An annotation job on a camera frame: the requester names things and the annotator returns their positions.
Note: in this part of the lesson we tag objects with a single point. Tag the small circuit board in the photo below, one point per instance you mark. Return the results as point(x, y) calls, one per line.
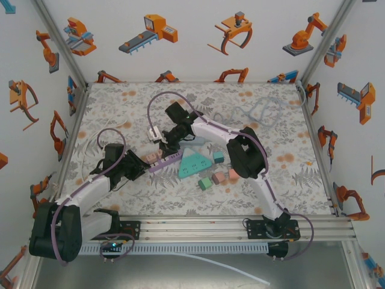
point(112, 245)

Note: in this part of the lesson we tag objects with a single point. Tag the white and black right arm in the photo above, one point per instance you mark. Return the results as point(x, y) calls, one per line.
point(210, 128)

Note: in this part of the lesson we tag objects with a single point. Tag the pink cube block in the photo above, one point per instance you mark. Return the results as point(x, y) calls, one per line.
point(219, 178)

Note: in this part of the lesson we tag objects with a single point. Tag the black electronics box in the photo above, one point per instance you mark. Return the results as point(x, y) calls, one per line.
point(278, 250)

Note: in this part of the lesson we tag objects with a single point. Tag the green cube block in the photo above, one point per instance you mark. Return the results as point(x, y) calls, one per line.
point(205, 183)

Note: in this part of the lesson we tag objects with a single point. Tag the aluminium frame rail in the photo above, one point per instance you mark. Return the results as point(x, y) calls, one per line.
point(195, 228)
point(73, 141)
point(319, 150)

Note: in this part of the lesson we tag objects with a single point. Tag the pink USB-C charger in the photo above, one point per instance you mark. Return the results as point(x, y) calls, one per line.
point(233, 175)

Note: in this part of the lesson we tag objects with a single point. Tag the teal cube block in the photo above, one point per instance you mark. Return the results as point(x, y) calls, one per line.
point(218, 157)

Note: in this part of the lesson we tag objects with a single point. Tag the floral patterned table cover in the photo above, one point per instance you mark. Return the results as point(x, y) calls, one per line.
point(270, 180)

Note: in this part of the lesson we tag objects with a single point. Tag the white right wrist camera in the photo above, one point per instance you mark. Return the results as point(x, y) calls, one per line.
point(155, 134)

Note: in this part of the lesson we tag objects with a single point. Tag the white plastic strip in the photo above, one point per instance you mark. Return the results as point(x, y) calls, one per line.
point(240, 271)

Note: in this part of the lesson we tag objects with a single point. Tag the teal triangular power strip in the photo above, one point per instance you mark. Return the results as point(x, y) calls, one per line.
point(192, 165)

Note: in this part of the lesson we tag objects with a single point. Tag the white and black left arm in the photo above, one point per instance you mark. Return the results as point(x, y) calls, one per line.
point(90, 192)

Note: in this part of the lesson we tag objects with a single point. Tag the aluminium frame post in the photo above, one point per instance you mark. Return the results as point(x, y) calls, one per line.
point(61, 42)
point(325, 42)
point(30, 272)
point(358, 265)

